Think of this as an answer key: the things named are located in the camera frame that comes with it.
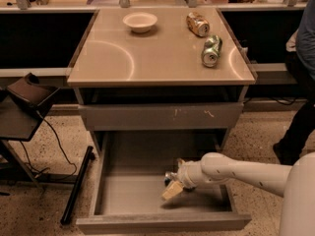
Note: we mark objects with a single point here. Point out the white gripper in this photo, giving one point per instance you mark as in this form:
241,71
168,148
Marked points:
184,176

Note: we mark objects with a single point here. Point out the blue silver redbull can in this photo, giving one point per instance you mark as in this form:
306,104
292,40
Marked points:
169,177

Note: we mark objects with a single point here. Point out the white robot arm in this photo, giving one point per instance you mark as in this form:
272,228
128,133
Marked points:
295,184

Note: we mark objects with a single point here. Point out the open grey middle drawer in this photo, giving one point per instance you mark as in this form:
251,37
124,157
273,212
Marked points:
130,180

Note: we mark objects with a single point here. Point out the closed grey top drawer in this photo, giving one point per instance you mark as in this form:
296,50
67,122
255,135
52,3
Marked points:
131,117

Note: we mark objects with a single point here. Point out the grey drawer cabinet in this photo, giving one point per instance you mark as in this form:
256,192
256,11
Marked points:
161,66

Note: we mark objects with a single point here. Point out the crushed green soda can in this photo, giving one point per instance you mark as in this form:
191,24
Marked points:
212,51

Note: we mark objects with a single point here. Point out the crushed gold soda can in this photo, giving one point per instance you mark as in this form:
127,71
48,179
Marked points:
197,24

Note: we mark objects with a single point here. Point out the black floor bar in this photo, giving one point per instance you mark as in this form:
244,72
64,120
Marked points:
66,217

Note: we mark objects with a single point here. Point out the white paper bowl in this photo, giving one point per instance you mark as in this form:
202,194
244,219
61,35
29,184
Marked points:
140,22

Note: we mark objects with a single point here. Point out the black side stand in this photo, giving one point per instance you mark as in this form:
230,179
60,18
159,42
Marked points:
24,104

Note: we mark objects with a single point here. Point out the person in dark trousers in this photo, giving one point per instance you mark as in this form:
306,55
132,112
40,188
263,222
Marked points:
300,62

